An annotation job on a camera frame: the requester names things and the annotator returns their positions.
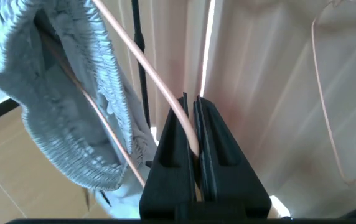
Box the pink clothes hanger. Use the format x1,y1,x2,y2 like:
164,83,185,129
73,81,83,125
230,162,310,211
37,0,201,188
311,0,356,186

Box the pale grey shorts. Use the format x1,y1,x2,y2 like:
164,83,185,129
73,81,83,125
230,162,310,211
0,0,159,218

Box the beige curtain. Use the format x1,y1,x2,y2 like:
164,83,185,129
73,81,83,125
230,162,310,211
98,0,356,218

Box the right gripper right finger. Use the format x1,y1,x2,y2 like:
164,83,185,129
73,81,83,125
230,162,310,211
193,95,272,218

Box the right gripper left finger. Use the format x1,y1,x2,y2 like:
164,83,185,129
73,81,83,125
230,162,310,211
139,92,197,218

